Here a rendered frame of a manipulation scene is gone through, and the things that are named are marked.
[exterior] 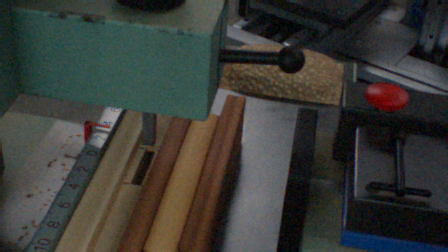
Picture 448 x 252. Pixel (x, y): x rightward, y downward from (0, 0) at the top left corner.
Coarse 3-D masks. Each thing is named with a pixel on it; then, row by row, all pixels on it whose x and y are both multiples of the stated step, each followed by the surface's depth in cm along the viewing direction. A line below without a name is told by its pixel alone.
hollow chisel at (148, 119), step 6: (144, 114) 54; (150, 114) 54; (144, 120) 55; (150, 120) 54; (144, 126) 55; (150, 126) 55; (144, 132) 55; (150, 132) 55; (144, 138) 55; (150, 138) 55; (144, 144) 56; (150, 144) 56
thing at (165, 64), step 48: (48, 0) 48; (96, 0) 49; (192, 0) 50; (48, 48) 49; (96, 48) 48; (144, 48) 47; (192, 48) 47; (48, 96) 51; (96, 96) 50; (144, 96) 50; (192, 96) 49
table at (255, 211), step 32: (352, 64) 79; (224, 96) 72; (256, 96) 72; (256, 128) 67; (288, 128) 68; (320, 128) 68; (256, 160) 63; (288, 160) 64; (256, 192) 60; (224, 224) 56; (256, 224) 57
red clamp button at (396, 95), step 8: (368, 88) 51; (376, 88) 51; (384, 88) 51; (392, 88) 51; (400, 88) 51; (368, 96) 50; (376, 96) 50; (384, 96) 50; (392, 96) 50; (400, 96) 50; (376, 104) 50; (384, 104) 49; (392, 104) 49; (400, 104) 50
